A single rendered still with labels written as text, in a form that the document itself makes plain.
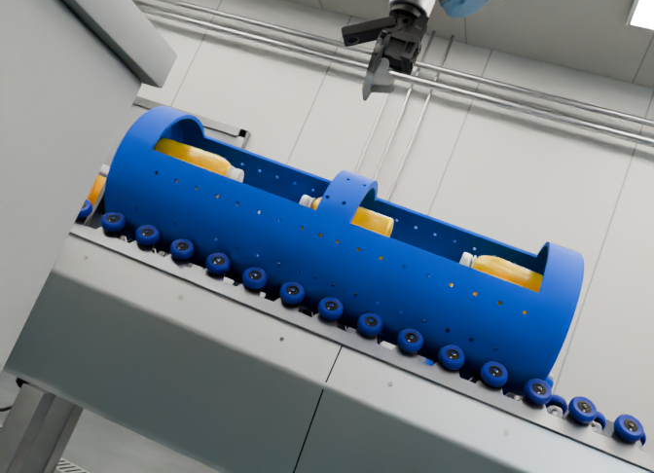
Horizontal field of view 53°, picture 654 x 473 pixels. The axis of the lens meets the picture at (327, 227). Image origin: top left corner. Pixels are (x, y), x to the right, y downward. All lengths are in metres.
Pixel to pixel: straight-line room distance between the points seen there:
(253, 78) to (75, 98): 4.84
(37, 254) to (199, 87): 4.98
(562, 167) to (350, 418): 3.83
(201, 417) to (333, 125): 4.00
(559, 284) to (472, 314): 0.15
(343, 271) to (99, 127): 0.63
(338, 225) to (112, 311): 0.43
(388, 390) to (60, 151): 0.71
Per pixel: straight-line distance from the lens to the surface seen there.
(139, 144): 1.29
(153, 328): 1.21
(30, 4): 0.55
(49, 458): 1.49
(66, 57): 0.58
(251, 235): 1.19
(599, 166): 4.83
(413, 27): 1.43
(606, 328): 4.57
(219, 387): 1.18
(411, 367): 1.14
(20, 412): 1.35
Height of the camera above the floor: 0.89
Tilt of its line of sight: 10 degrees up
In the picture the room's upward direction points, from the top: 23 degrees clockwise
